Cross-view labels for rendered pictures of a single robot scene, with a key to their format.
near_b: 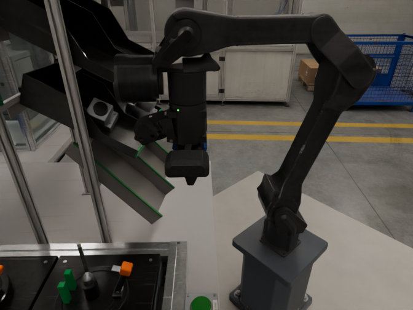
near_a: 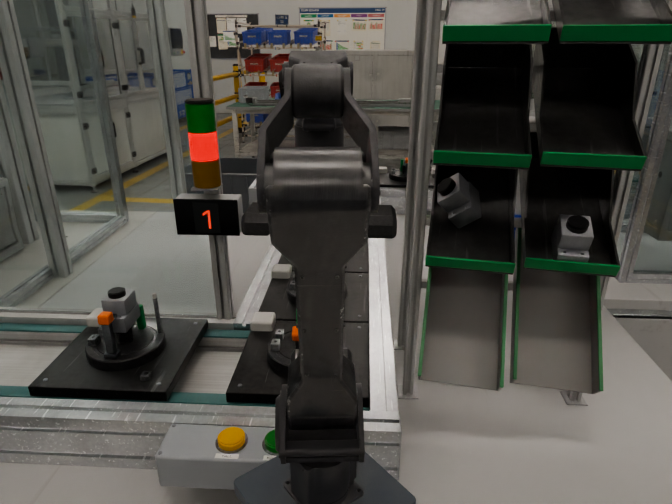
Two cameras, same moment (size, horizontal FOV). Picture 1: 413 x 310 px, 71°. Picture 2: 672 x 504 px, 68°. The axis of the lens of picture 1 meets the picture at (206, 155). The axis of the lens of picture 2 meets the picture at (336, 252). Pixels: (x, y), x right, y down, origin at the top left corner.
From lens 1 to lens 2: 0.74 m
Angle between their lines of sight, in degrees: 83
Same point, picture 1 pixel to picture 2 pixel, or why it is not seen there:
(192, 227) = (496, 489)
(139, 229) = (474, 415)
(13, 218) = not seen: hidden behind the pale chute
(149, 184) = (490, 353)
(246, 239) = not seen: hidden behind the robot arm
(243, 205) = not seen: outside the picture
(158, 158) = (589, 361)
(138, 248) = (385, 382)
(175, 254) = (372, 418)
